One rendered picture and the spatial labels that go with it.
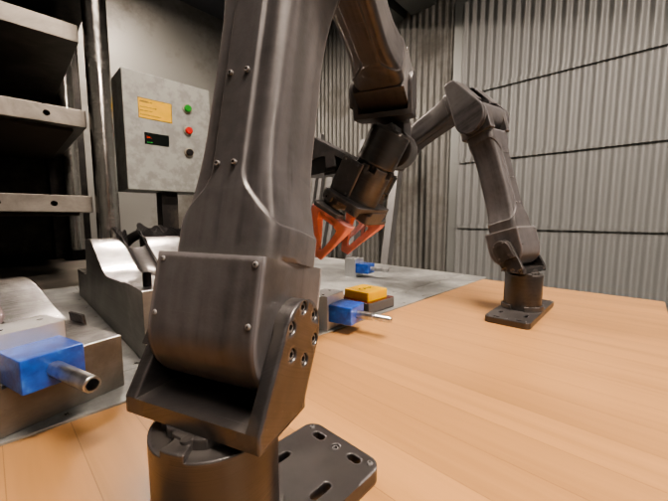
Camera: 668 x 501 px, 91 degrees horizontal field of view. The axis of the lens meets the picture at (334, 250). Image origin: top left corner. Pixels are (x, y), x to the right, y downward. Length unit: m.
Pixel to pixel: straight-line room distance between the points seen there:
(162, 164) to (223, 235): 1.21
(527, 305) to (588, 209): 1.68
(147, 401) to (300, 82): 0.19
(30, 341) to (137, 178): 1.00
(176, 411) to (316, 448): 0.13
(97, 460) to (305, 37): 0.32
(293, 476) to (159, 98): 1.31
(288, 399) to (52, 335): 0.27
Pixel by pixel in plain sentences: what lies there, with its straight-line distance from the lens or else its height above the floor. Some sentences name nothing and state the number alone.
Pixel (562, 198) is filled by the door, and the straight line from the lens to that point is 2.34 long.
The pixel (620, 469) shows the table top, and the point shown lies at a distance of 0.35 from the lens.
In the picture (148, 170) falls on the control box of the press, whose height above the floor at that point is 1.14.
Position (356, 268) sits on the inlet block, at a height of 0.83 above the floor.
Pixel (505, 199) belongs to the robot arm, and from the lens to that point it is 0.69.
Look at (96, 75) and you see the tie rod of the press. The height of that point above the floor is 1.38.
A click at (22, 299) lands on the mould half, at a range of 0.54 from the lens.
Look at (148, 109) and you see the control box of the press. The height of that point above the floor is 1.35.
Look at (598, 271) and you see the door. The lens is 2.33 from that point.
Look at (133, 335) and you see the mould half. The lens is 0.51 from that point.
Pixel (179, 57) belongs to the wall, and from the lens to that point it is 3.51.
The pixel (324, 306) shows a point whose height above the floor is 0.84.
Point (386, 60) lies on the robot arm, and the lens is 0.43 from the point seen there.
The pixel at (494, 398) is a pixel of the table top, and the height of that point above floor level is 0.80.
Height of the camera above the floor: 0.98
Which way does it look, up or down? 6 degrees down
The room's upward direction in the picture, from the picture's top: straight up
